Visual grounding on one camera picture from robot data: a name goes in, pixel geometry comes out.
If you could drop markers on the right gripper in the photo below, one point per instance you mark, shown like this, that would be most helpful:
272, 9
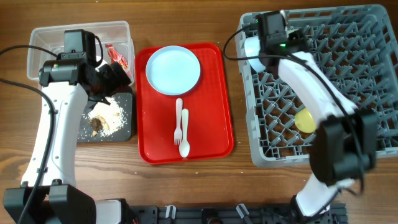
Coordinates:
297, 35

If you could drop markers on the pink plastic fork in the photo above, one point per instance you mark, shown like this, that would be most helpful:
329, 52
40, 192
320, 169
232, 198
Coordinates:
178, 130

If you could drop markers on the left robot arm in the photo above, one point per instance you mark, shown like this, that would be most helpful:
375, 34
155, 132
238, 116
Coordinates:
72, 80

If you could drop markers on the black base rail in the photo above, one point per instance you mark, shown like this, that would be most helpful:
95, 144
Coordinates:
274, 213

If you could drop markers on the rice and food scraps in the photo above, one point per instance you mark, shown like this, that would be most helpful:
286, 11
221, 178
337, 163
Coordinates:
104, 120

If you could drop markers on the red snack wrapper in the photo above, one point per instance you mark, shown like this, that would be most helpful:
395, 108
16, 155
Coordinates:
115, 56

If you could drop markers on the light blue plate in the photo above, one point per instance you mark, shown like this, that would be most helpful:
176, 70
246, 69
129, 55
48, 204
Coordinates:
173, 70

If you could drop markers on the clear plastic bin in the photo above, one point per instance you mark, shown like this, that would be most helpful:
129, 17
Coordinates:
115, 33

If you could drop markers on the white plastic spoon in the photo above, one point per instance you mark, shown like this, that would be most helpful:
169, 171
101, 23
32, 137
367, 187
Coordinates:
184, 147

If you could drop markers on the yellow cup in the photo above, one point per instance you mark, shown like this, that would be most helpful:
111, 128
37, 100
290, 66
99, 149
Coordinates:
304, 121

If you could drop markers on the red plastic tray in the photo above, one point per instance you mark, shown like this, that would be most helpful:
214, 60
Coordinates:
210, 130

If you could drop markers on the light blue bowl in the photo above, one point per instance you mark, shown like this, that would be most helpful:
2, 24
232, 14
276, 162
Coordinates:
252, 48

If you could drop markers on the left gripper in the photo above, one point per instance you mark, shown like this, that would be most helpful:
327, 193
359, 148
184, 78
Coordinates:
115, 84

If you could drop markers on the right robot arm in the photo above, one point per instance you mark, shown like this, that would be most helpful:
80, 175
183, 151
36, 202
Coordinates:
344, 148

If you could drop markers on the grey dishwasher rack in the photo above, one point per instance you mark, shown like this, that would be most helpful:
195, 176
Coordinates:
356, 49

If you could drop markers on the black tray bin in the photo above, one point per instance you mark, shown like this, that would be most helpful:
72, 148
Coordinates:
126, 100

